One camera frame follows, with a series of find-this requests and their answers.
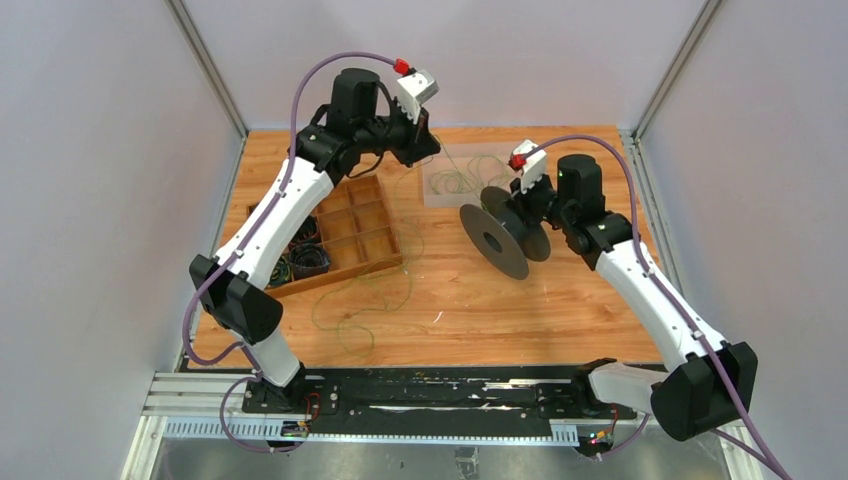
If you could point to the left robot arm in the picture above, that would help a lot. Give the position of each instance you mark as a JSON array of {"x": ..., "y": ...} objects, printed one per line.
[{"x": 361, "y": 117}]

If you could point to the translucent plastic bin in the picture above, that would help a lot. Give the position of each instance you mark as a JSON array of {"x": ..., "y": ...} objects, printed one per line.
[{"x": 458, "y": 174}]

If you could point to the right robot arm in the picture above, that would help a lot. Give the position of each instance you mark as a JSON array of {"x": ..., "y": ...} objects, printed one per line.
[{"x": 707, "y": 381}]

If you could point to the dark grey spool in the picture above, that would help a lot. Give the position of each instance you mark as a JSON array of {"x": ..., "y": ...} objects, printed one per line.
[{"x": 501, "y": 236}]

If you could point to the wooden compartment tray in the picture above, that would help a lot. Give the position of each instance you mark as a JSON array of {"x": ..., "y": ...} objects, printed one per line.
[{"x": 348, "y": 234}]

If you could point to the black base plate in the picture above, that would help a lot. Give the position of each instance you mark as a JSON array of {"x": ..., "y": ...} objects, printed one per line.
[{"x": 440, "y": 403}]

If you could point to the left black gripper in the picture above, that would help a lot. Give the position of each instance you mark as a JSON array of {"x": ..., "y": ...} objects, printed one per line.
[{"x": 417, "y": 135}]

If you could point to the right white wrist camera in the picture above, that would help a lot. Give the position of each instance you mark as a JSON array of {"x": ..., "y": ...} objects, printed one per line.
[{"x": 529, "y": 163}]

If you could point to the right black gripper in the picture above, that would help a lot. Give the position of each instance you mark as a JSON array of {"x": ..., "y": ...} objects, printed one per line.
[{"x": 520, "y": 200}]

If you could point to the aluminium frame rail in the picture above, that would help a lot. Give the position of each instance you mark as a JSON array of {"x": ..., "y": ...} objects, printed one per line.
[{"x": 192, "y": 427}]

